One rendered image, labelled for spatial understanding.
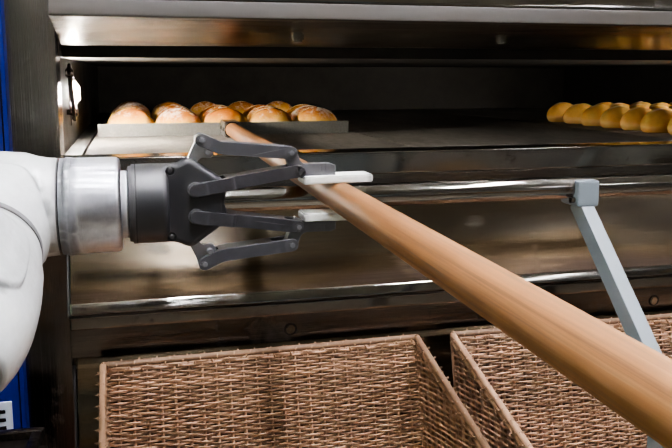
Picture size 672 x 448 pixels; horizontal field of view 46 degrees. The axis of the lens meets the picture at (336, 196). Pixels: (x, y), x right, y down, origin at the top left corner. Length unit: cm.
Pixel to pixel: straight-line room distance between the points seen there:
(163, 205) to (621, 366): 49
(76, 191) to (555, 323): 47
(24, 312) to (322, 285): 84
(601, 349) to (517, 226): 118
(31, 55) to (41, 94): 6
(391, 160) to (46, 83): 58
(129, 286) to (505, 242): 67
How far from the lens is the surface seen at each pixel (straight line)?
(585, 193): 112
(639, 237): 165
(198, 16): 118
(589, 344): 36
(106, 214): 73
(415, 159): 141
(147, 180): 74
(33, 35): 133
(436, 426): 141
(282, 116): 181
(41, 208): 73
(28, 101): 133
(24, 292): 62
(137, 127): 177
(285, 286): 137
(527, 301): 41
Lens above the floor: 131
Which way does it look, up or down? 9 degrees down
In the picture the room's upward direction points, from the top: straight up
